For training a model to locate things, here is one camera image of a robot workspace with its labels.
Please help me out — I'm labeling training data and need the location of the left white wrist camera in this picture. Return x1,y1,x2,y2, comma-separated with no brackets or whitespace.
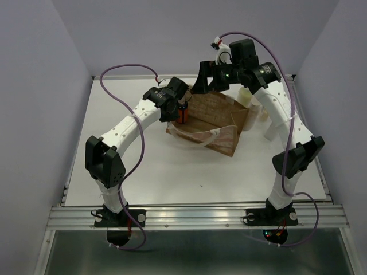
155,76,170,87

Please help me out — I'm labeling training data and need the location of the white bottle black cap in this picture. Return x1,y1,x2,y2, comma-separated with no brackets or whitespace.
264,121,278,141

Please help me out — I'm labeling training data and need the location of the aluminium frame rail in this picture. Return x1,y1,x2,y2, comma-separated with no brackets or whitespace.
36,81,359,274

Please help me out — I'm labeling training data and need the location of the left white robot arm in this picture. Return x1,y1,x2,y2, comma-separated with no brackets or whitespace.
85,77,189,226

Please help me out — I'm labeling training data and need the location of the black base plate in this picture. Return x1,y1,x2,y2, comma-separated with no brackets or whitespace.
242,208,299,227
90,208,146,228

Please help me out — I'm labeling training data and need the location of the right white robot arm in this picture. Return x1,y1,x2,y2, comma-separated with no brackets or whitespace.
192,38,325,223

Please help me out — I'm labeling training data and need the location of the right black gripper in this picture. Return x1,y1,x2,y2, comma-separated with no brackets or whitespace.
190,60,243,95

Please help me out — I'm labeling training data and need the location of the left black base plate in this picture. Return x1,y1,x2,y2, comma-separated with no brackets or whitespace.
90,208,146,228

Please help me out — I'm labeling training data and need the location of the green pump bottle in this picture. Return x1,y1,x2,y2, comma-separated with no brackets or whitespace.
236,87,252,107

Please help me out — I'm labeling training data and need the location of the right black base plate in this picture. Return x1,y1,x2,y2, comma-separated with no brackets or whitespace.
242,208,299,227

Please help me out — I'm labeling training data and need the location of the amber liquid clear bottle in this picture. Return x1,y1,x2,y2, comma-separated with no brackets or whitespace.
259,109,269,122

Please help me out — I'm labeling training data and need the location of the clear pump bottle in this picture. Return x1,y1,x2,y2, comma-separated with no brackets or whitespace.
243,96,261,131

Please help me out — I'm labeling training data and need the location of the orange bottle dark cap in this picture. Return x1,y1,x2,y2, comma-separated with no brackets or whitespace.
176,99,188,124

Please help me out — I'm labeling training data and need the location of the brown burlap canvas bag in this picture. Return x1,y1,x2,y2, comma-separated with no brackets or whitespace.
166,92,249,157

